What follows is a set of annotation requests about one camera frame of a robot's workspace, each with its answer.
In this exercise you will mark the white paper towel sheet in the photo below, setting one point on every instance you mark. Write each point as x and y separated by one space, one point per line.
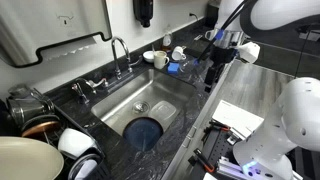
70 48

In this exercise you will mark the white bowl in rack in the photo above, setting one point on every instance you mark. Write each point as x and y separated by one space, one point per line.
75 141

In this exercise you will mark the dark blue plate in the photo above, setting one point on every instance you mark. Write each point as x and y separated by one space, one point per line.
143 133

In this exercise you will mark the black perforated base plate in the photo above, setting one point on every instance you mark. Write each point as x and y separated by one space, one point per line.
216 146

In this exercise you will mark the clear glass bowl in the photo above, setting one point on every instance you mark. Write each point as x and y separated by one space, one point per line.
188 66

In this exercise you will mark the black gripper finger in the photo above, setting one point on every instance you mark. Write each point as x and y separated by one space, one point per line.
210 81
219 72

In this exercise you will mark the black floor mat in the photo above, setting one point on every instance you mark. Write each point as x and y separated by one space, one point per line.
283 60

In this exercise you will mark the white flat box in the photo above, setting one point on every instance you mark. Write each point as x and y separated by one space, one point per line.
236 118

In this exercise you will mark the small white bowl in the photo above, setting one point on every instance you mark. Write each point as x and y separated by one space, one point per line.
148 57

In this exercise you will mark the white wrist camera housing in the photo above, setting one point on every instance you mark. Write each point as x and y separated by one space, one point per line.
249 52

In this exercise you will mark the black orange clamp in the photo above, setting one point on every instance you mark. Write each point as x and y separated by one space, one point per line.
204 160

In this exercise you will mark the cream ceramic mug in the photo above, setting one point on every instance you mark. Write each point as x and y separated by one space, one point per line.
160 60

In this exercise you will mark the chrome gooseneck faucet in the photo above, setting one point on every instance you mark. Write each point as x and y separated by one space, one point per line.
115 56

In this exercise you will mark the clear dish soap bottle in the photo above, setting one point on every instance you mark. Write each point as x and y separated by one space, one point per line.
167 40

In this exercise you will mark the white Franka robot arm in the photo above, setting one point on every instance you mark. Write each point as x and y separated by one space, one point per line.
293 116

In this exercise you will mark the grey kitchen cabinet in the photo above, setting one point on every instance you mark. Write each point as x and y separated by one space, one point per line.
206 110

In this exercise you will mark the black coffee machine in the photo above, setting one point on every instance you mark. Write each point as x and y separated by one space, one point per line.
212 13

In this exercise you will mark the copper pan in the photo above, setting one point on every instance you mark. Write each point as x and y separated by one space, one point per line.
40 128

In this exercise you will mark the black dish rack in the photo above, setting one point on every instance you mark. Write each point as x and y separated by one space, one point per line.
100 168

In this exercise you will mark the black rectangular counter mat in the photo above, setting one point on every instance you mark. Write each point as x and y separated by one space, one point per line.
192 52

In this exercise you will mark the large cream plate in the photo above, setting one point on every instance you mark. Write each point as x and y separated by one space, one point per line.
26 160

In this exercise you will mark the blue sponge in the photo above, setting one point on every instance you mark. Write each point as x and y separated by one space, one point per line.
173 68

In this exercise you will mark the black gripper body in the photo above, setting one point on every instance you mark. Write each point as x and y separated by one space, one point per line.
222 56

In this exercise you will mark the chrome side sprayer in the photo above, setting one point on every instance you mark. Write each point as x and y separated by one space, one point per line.
80 92

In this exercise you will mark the small curved chrome spout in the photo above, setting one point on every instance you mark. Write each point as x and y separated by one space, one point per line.
89 83

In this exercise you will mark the black wall plug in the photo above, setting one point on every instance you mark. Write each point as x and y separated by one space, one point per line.
192 15

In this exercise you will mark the aluminium extrusion bar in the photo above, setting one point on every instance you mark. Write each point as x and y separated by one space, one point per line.
230 168

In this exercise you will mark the black wall soap dispenser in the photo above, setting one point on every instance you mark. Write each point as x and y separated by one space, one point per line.
143 11

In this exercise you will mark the black rimmed clear container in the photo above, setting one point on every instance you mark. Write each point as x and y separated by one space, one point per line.
85 168

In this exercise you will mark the steel paper towel dispenser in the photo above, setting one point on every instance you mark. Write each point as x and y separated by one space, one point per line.
50 23

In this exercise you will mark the stainless steel sink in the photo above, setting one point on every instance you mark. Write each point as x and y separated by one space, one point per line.
156 87

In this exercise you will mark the steel sink drain strainer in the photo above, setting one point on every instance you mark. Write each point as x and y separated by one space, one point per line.
141 107

